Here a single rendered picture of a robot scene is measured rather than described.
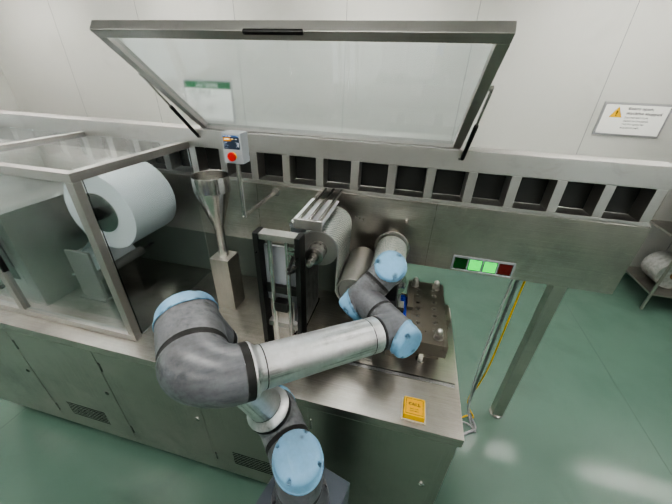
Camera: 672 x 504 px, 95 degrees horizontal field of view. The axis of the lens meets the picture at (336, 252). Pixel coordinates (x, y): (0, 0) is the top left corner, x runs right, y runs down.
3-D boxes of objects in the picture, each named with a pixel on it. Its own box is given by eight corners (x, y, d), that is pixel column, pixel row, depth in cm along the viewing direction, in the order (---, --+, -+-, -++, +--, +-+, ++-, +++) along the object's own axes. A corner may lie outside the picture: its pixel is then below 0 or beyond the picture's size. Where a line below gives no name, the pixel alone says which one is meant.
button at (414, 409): (402, 418, 102) (403, 413, 101) (403, 399, 108) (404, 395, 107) (423, 423, 101) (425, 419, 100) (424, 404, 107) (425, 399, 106)
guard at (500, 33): (78, 42, 86) (85, 18, 86) (199, 140, 139) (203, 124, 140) (523, 51, 63) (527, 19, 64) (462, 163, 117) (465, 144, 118)
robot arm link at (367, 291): (354, 325, 69) (389, 289, 69) (331, 296, 77) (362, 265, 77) (370, 337, 74) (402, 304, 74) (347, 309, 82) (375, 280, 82)
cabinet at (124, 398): (6, 409, 193) (-83, 301, 150) (98, 336, 247) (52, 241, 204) (417, 543, 144) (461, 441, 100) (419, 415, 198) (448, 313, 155)
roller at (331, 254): (300, 262, 116) (299, 228, 109) (319, 233, 137) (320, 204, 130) (336, 268, 113) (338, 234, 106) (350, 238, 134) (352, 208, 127)
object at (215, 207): (211, 308, 146) (185, 193, 117) (227, 291, 158) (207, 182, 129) (237, 314, 143) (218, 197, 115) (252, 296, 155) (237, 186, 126)
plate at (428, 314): (402, 349, 119) (404, 338, 116) (407, 289, 153) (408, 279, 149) (445, 358, 116) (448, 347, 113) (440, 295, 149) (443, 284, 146)
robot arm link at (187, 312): (278, 468, 81) (136, 362, 47) (261, 419, 92) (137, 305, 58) (317, 438, 83) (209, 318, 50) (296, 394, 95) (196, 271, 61)
